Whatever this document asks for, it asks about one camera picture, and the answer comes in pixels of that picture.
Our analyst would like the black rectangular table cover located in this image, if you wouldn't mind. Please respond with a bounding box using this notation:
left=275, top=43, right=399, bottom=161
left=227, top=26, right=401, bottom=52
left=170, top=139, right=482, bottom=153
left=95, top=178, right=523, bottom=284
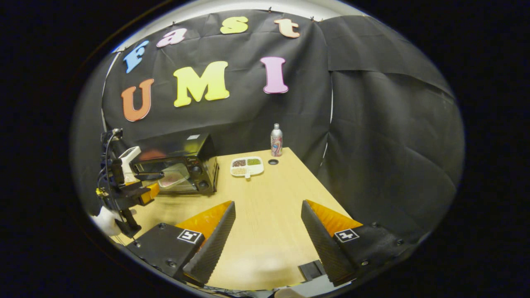
left=298, top=260, right=328, bottom=283

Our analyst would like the silver drink bottle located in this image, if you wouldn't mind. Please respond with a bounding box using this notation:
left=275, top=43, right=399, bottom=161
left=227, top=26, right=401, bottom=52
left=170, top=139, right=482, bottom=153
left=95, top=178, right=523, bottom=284
left=270, top=123, right=283, bottom=157

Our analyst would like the white toaster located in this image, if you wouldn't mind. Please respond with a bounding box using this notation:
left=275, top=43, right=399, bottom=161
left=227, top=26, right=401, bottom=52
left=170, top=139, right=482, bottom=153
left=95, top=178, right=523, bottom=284
left=119, top=146, right=142, bottom=184

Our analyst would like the black electric oven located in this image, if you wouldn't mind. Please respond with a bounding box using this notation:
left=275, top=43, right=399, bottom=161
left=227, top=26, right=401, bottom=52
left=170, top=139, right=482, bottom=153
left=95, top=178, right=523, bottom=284
left=130, top=132, right=219, bottom=195

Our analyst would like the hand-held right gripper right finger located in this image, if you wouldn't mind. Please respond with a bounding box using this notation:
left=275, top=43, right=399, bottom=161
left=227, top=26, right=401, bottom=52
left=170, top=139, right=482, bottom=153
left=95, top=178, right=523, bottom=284
left=301, top=199, right=414, bottom=286

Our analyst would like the white divided dish with grains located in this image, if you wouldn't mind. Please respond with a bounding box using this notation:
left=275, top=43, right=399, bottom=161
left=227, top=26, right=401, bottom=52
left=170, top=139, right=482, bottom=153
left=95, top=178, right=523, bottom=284
left=230, top=156, right=265, bottom=179

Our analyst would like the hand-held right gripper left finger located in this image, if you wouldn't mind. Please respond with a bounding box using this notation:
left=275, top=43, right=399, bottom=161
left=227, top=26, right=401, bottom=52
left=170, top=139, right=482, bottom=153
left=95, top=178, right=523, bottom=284
left=125, top=201, right=236, bottom=287

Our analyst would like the white square plate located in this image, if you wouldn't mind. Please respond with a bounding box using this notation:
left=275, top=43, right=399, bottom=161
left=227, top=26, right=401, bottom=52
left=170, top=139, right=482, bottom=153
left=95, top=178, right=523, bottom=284
left=159, top=169, right=188, bottom=190

